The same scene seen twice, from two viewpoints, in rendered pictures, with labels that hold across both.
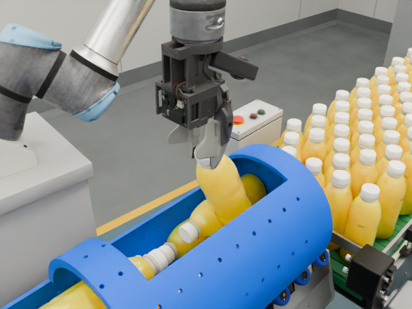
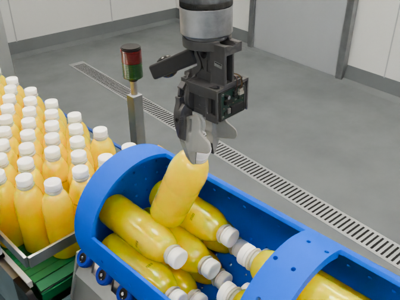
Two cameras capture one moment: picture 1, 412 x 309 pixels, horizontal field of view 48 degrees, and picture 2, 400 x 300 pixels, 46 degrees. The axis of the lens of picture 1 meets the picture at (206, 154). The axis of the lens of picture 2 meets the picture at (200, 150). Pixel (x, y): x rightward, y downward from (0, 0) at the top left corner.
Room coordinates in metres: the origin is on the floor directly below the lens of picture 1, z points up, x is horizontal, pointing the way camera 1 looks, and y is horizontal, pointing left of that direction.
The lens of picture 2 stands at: (0.62, 0.67, 1.73)
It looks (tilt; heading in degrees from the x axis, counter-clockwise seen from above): 31 degrees down; 270
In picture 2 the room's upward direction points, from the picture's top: straight up
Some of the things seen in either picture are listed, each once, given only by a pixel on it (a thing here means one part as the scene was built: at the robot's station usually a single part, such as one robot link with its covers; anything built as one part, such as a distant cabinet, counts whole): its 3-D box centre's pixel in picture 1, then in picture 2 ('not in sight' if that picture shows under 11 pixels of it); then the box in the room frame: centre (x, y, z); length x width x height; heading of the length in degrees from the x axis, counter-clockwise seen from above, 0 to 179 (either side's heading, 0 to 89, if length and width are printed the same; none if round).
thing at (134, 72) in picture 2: not in sight; (132, 69); (0.83, -0.71, 1.18); 0.06 x 0.06 x 0.05
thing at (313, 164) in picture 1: (313, 166); (80, 173); (0.91, -0.26, 1.10); 0.04 x 0.04 x 0.02
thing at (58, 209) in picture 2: not in sight; (60, 219); (0.96, -0.21, 1.00); 0.07 x 0.07 x 0.19
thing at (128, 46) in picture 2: not in sight; (132, 71); (0.83, -0.71, 1.18); 0.06 x 0.06 x 0.16
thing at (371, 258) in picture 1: (367, 273); not in sight; (0.70, -0.36, 0.95); 0.10 x 0.07 x 0.10; 46
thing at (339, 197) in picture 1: (333, 211); not in sight; (0.86, -0.31, 1.00); 0.07 x 0.07 x 0.19
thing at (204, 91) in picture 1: (193, 79); (211, 75); (0.60, 0.02, 1.46); 0.09 x 0.08 x 0.12; 136
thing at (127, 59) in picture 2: not in sight; (131, 55); (0.83, -0.71, 1.23); 0.06 x 0.06 x 0.04
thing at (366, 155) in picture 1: (367, 157); (77, 143); (0.95, -0.40, 1.10); 0.04 x 0.04 x 0.02
